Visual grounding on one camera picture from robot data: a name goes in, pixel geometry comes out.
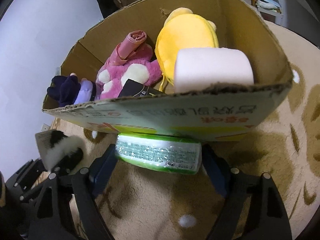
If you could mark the green tissue pack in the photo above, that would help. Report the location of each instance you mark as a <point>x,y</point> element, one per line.
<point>160,153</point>

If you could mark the black white fluffy plush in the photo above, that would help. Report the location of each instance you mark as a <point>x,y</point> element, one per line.
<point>60,150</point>

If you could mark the yellow dog plush toy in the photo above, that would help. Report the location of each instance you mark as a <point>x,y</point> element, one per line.
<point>181,30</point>

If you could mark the pink swirl roll cake plush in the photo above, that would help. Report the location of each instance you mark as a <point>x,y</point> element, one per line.
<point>199,68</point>

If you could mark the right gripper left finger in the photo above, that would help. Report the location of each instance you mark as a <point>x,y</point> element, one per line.
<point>87,184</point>

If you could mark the small dark card packet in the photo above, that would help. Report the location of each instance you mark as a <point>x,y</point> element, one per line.
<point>137,90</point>

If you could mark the beige patterned round rug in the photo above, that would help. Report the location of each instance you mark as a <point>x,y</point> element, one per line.
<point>144,204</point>

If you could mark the pink bear plush toy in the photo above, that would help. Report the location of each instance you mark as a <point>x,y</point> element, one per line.
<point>112,77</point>

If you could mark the white-haired blindfolded plush doll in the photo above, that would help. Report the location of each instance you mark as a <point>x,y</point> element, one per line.
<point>68,90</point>

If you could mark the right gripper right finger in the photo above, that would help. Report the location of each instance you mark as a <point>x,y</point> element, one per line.
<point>228,184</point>

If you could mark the upper wall outlet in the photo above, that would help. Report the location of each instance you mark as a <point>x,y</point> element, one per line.
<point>45,127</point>

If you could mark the pink plastic bag roll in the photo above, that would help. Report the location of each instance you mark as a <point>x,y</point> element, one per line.
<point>127,48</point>

